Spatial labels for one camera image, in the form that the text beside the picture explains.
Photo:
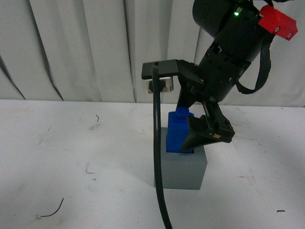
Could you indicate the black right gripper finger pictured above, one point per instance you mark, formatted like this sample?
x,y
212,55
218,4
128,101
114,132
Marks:
x,y
205,130

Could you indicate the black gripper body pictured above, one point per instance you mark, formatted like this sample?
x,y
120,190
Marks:
x,y
213,78

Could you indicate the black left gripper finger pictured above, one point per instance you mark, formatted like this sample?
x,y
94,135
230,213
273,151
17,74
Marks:
x,y
185,99

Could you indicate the blue plastic part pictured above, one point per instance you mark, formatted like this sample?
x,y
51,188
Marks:
x,y
177,130

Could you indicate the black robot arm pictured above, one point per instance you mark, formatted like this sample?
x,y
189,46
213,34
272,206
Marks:
x,y
233,24

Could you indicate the gray base block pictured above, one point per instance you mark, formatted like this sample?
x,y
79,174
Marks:
x,y
178,170

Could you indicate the red plastic block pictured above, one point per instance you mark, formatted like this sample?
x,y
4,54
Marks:
x,y
276,22

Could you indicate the white curtain backdrop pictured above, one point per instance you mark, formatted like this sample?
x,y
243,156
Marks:
x,y
92,50

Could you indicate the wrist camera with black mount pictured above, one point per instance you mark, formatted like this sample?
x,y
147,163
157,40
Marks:
x,y
166,70

